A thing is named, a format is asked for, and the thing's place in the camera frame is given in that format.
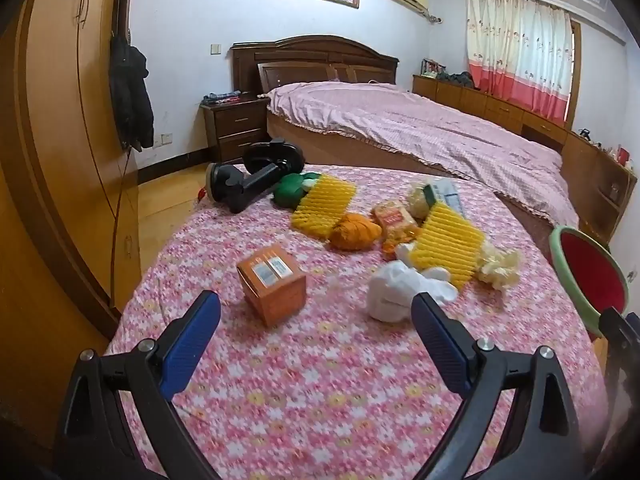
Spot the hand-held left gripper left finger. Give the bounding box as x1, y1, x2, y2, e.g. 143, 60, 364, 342
52, 289, 222, 480

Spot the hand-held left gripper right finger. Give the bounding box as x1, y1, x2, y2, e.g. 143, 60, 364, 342
410, 291, 608, 480

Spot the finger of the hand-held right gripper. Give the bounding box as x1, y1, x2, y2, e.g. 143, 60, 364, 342
599, 306, 640, 361

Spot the red bucket with green rim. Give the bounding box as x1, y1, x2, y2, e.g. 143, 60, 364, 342
549, 226, 630, 341

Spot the white tissue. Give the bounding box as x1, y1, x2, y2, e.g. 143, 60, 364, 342
367, 261, 458, 322

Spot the orange cardboard box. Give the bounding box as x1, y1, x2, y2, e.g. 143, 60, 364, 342
236, 245, 307, 328

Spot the yellow foam fruit net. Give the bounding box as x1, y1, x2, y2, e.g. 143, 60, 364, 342
396, 202, 486, 291
291, 174, 358, 240

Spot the orange snack packet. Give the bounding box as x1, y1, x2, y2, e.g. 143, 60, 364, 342
372, 200, 421, 261

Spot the orange plastic bag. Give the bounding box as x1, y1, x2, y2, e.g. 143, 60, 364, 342
331, 212, 383, 252

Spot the beige bag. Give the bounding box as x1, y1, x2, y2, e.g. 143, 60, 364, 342
406, 182, 436, 221

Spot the blue white carton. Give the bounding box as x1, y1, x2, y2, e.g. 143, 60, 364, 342
422, 179, 471, 221

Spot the pink floral tablecloth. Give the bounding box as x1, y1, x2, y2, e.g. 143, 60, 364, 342
102, 162, 608, 480

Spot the black phone holder stand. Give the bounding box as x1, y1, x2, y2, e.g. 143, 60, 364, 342
207, 137, 305, 215

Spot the green plush toy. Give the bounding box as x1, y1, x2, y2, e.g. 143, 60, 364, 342
271, 172, 321, 207

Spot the pink checked bed blanket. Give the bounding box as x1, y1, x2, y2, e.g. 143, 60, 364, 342
264, 81, 580, 228

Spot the dark wooden nightstand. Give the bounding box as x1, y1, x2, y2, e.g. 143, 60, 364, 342
200, 94, 271, 163

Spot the long low wooden cabinet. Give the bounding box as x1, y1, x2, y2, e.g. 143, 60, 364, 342
412, 74, 638, 246

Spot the small dark clutter pile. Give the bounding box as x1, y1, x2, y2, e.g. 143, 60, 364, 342
204, 91, 251, 106

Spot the black hanging jacket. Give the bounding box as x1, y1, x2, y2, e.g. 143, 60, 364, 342
109, 35, 155, 152

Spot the dark clothes pile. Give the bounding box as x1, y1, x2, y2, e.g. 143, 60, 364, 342
437, 71, 475, 90

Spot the yellow wooden wardrobe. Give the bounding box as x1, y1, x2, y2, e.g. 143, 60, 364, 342
0, 0, 146, 451

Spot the white and red curtain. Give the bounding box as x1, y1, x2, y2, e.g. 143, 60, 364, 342
465, 0, 573, 107

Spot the dark wooden bed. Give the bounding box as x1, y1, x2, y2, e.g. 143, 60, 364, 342
230, 35, 556, 261

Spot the thin black cable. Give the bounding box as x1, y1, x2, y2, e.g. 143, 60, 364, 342
102, 147, 135, 311

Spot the wooden window frame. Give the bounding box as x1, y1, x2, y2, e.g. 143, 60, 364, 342
565, 17, 583, 128

